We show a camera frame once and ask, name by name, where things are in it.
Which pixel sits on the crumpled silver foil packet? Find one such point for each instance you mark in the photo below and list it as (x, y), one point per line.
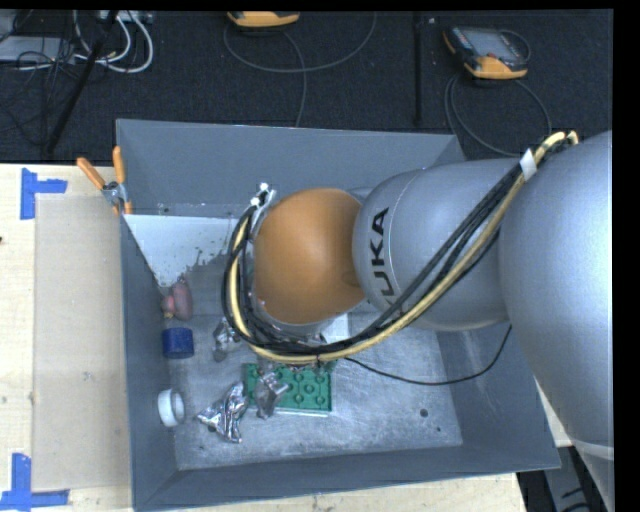
(227, 412)

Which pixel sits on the dark green flat block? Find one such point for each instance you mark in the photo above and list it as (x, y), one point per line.
(310, 392)

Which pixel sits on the small shiny silver object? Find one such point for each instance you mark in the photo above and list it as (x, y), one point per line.
(224, 340)

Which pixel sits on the grey metal bin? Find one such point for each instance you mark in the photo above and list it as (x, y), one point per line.
(360, 440)

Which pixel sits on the blue cylinder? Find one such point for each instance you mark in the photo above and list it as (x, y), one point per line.
(177, 343)

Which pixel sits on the pink-brown toy animal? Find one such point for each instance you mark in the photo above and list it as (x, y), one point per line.
(181, 300)

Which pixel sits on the pale cardboard board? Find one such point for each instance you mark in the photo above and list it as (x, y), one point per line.
(75, 325)

